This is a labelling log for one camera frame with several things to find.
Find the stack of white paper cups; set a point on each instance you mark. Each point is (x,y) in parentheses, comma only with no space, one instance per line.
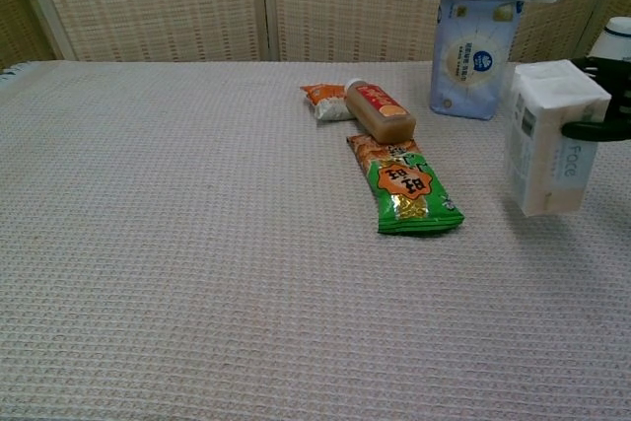
(613,39)

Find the green rice cracker snack packet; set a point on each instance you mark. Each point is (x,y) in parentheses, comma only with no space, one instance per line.
(406,189)

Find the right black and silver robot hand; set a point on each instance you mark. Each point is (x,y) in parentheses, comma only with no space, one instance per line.
(599,130)

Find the white Face tissue pack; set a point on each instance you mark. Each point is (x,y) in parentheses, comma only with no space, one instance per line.
(547,115)

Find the beige woven tablecloth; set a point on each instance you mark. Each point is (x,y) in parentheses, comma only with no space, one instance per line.
(197,243)

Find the woven bamboo folding screen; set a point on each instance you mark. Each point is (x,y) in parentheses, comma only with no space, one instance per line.
(148,2)

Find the brown drink bottle red label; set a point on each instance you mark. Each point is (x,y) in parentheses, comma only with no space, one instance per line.
(379,110)

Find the light blue tissue pack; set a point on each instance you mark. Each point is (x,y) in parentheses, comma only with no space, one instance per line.
(468,61)

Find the orange and white snack packet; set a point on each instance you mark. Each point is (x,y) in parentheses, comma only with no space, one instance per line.
(325,100)

